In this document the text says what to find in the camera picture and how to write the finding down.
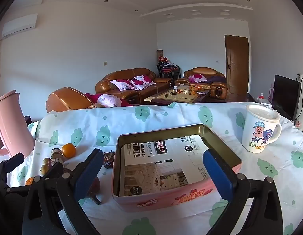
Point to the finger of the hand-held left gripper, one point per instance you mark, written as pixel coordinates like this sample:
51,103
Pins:
14,162

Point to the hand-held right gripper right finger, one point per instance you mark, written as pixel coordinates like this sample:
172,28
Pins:
216,173

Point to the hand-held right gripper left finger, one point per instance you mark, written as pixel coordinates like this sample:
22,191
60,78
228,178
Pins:
89,171

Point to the purple sweet potato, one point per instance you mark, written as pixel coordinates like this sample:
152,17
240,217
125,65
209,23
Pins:
96,187

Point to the small dark sweet potato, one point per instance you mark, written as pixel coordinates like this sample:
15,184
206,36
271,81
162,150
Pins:
108,159

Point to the orange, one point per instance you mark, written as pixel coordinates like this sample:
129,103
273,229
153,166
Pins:
30,181
68,150

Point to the brown cake roll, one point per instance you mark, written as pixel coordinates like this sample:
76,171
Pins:
56,153
52,163

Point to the pink tin box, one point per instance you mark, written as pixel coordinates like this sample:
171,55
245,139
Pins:
146,200

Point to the brown cake roll on table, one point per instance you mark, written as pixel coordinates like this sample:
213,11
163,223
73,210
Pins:
56,153

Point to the pink electric kettle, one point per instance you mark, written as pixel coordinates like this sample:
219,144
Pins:
9,124

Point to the printed paper liner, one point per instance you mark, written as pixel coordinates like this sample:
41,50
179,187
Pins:
166,166

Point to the white cartoon mug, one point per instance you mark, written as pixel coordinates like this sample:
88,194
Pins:
258,137

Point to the pale pink floral pillow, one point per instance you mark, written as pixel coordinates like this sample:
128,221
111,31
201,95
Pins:
108,100

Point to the cloud-print tablecloth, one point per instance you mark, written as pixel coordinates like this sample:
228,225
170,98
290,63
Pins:
166,117

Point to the brown leather armchair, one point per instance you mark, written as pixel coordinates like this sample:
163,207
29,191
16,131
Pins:
65,99
203,71

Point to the white plastic mug lid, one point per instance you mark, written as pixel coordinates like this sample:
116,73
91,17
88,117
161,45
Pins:
263,111

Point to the wooden coffee table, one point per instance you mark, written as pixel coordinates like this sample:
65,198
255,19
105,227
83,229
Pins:
171,98

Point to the purple blanket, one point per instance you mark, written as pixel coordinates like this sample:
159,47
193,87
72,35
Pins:
216,79

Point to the black television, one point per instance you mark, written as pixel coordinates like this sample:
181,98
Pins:
285,95

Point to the long brown leather sofa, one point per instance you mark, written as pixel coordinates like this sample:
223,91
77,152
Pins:
161,82

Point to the brown wooden door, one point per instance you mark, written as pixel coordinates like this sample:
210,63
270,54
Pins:
237,66

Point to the stack of black chairs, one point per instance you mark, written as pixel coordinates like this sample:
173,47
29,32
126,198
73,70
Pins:
168,71

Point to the red plush toy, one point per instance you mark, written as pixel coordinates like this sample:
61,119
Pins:
163,59

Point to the tall patterned vase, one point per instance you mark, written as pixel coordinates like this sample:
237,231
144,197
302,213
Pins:
160,56

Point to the white air conditioner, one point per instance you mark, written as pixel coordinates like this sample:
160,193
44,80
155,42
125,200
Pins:
19,27

